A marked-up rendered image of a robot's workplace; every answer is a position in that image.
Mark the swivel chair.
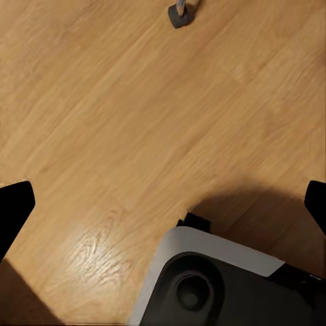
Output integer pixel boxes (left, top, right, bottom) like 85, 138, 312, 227
168, 0, 189, 28

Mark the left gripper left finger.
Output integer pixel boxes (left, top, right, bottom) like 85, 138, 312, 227
0, 181, 35, 262

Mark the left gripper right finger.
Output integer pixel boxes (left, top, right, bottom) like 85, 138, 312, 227
304, 180, 326, 235

